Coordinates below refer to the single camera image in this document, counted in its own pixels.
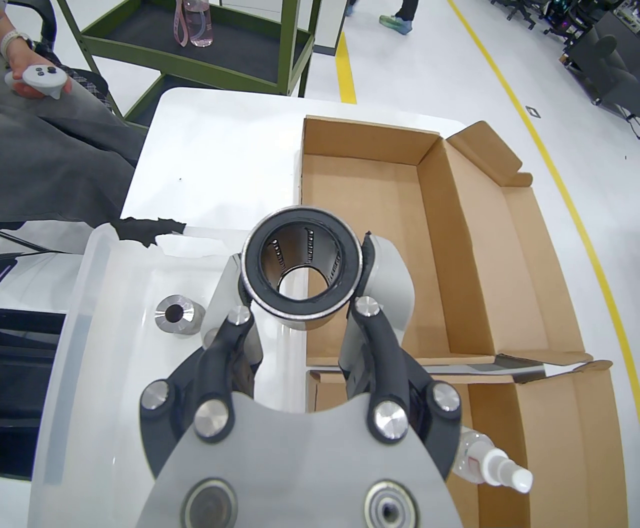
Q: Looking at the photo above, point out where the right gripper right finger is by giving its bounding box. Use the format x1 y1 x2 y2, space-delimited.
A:
339 231 463 476

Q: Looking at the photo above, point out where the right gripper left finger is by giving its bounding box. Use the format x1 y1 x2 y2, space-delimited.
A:
140 253 264 478

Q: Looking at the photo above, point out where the metal linear bearing bush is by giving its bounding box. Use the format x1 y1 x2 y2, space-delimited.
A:
239 205 364 331

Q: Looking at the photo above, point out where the small metal bush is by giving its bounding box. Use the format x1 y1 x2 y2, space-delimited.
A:
154 295 207 339

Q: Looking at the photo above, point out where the clear plastic tray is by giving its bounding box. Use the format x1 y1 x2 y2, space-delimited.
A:
27 222 311 528

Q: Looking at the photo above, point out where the shallow cardboard box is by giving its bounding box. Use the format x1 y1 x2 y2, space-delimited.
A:
300 115 594 369
305 359 615 528

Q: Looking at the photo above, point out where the small spray bottle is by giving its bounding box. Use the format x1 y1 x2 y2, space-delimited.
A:
449 425 534 494

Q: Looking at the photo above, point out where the robot body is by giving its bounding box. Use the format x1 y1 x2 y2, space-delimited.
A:
0 222 93 483

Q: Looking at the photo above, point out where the person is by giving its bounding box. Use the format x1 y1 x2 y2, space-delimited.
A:
345 0 419 36
0 0 148 227

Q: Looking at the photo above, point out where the green metal rack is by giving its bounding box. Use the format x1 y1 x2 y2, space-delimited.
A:
54 0 323 132

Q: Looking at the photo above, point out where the pink water bottle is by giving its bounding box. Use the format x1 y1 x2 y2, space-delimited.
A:
173 0 214 49

